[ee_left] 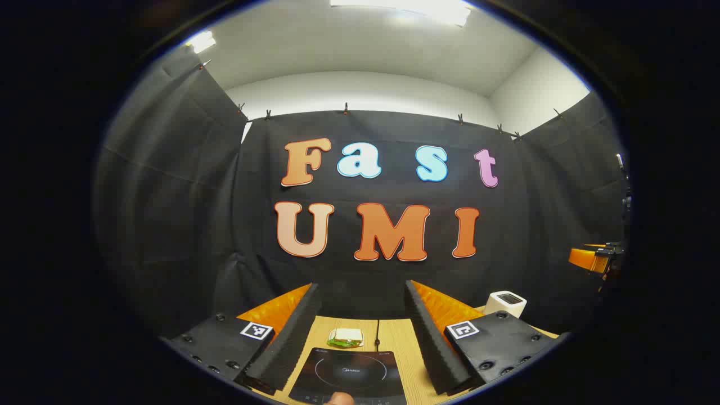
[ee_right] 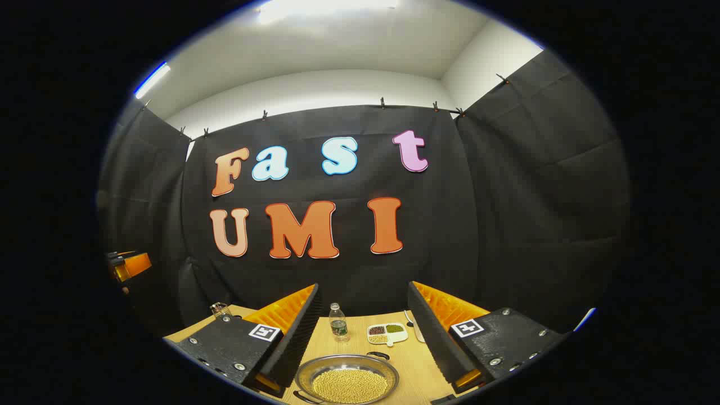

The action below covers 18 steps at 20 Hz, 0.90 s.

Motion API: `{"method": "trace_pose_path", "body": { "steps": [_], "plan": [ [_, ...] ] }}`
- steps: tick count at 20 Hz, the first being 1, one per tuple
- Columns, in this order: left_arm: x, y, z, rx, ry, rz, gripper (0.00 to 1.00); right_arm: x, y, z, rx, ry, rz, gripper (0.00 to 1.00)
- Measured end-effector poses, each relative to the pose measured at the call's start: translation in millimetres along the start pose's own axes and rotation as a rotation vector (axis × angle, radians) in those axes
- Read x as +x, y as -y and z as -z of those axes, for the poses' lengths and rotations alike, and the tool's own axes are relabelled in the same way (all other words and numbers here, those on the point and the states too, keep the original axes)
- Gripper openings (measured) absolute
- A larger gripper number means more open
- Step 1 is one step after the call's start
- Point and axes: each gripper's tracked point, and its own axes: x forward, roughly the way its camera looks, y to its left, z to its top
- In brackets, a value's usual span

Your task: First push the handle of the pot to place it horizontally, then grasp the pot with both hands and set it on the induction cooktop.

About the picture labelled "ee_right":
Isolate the large ceiling light panel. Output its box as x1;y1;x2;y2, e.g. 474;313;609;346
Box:
256;0;400;26

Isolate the row of black cloth clips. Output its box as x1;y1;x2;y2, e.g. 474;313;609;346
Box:
141;73;510;138

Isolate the white divided bean dish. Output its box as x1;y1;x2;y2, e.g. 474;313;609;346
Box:
367;322;409;347

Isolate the clear plastic water bottle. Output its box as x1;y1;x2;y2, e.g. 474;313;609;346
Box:
328;303;349;343

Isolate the narrow ceiling light strip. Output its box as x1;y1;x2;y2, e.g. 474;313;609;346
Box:
134;62;171;99

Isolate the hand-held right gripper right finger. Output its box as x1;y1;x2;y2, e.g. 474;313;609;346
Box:
406;280;569;394

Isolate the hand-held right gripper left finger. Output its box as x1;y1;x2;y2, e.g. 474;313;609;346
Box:
163;283;324;399

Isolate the black backdrop cloth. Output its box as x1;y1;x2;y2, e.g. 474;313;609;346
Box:
96;49;631;338

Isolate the steel pot with soybeans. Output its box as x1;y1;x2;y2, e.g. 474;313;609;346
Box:
292;352;401;405

